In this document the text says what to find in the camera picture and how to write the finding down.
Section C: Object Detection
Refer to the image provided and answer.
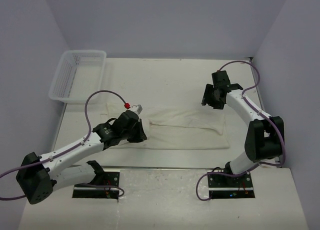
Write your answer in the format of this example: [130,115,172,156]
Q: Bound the white plastic basket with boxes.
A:
[48,50,107,104]

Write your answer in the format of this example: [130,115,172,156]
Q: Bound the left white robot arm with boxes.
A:
[16,105,147,205]

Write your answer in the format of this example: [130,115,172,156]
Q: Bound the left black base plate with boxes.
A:
[72,169,123,200]

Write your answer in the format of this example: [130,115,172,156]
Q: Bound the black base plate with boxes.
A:
[207,174,255,200]
[72,169,123,200]

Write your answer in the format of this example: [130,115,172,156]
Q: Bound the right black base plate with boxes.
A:
[207,174,255,200]

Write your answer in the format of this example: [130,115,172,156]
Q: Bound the cream white t shirt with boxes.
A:
[114,107,230,150]

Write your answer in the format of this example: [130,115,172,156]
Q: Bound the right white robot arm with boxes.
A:
[201,71,285,187]

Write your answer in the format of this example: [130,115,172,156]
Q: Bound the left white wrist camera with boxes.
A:
[124,103,143,115]

